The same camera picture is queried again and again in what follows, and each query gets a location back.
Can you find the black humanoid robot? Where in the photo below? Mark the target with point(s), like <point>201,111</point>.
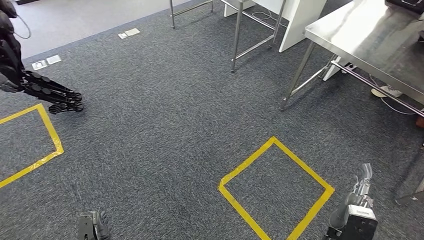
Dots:
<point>49,91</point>

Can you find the yellow floor tape square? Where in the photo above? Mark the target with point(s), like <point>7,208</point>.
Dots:
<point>49,129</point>
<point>298,162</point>

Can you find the person's foot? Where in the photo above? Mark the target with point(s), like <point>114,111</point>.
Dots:
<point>387,91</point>

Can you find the stainless steel table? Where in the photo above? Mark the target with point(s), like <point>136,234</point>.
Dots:
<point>236,39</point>

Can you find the stainless steel workbench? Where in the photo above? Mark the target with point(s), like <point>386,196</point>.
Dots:
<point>364,36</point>

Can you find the double metal floor outlet plate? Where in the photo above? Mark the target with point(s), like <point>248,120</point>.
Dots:
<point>39,65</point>

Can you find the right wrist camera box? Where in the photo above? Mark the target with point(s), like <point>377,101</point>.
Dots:
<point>361,225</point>

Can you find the white cabinet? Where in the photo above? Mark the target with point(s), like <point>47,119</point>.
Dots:
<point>298,23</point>

